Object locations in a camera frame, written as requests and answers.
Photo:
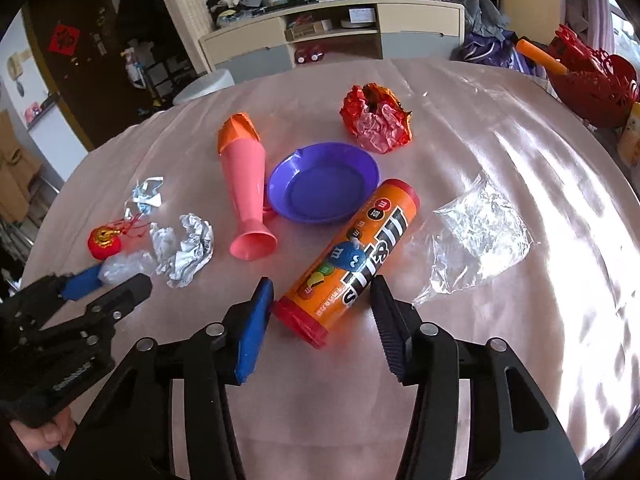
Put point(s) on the pink curtain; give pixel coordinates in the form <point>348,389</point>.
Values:
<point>595,5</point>

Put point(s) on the orange candy tube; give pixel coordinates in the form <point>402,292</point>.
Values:
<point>350,260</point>

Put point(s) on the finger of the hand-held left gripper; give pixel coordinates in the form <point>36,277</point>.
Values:
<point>80,284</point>
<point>127,294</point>

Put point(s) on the beige TV cabinet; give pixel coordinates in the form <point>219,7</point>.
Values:
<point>250,35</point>

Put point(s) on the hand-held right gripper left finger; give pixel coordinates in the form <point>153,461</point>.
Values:
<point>252,340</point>

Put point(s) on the pink orange toy vase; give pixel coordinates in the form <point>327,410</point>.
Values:
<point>245,185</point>

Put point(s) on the red openwork basket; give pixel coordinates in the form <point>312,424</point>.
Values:
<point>600,85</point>

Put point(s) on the red diamond door decoration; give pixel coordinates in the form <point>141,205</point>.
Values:
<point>64,38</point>

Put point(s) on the person's left hand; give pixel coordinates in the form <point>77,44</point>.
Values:
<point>45,437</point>

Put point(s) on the dark brown door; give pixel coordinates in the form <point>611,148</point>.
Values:
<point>85,90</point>

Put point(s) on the purple plastic plate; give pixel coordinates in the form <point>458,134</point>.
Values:
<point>320,185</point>

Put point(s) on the silver foil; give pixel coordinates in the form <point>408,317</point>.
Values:
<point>185,250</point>

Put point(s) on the red paper ball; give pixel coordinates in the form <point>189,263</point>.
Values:
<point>375,120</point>

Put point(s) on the cream wall intercom phone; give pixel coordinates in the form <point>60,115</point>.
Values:
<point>17,65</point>

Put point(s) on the clear plastic wrap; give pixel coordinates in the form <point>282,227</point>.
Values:
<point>475,230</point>

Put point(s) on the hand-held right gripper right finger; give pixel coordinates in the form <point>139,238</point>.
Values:
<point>392,340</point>

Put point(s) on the white round stool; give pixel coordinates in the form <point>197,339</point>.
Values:
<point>205,87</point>

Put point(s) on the clear plastic bag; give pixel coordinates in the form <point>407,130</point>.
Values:
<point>122,265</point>

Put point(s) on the small silver wrapper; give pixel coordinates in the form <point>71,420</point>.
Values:
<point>147,195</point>

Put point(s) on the pink satin tablecloth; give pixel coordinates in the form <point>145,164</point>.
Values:
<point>500,360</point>

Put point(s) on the grey clothing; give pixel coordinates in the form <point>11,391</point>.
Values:
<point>475,5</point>

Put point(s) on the beige folding screen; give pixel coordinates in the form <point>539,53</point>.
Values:
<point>185,5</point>

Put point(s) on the purple bag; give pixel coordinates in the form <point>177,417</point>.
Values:
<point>485,55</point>

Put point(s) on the red tasselled charm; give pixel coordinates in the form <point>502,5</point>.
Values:
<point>102,245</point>

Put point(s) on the orange foam tube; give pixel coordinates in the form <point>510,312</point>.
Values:
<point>540,52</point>

